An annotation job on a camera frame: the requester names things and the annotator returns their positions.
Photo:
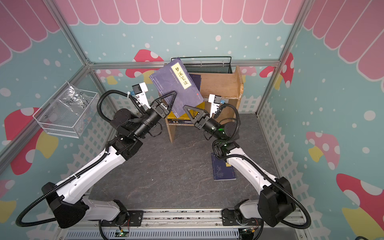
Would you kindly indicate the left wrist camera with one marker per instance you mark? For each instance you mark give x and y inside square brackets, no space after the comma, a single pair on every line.
[139,91]

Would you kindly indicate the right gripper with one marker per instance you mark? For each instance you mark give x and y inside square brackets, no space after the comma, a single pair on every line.
[201,119]

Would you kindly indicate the white wire mesh basket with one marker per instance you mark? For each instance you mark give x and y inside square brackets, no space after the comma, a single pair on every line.
[48,119]

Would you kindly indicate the black wire mesh basket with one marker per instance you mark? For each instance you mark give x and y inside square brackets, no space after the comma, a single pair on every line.
[214,64]

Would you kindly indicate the dark blue yin-yang book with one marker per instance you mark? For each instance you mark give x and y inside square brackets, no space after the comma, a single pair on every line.
[197,79]

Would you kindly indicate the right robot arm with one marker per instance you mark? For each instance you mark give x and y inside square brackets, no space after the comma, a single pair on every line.
[276,203]

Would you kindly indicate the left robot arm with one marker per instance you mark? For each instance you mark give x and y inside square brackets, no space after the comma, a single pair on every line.
[66,198]

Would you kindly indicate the yellow cartoon book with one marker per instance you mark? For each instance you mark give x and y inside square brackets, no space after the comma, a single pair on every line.
[184,116]

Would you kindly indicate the clear plastic bag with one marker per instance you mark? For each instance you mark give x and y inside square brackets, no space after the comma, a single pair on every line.
[72,104]

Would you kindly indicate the black deer antler book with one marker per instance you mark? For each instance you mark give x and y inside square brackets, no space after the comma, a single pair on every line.
[179,122]

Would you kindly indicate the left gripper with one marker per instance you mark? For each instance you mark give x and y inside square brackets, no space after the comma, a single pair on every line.
[165,110]

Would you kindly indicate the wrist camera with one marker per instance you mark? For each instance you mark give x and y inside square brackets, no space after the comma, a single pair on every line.
[139,91]
[215,102]

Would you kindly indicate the wooden two-tier bookshelf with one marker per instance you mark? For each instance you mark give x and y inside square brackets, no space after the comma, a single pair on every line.
[229,86]

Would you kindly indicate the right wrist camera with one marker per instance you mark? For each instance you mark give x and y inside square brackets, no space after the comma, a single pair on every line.
[215,102]

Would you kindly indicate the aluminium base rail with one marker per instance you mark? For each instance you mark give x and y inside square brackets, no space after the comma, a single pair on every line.
[181,224]

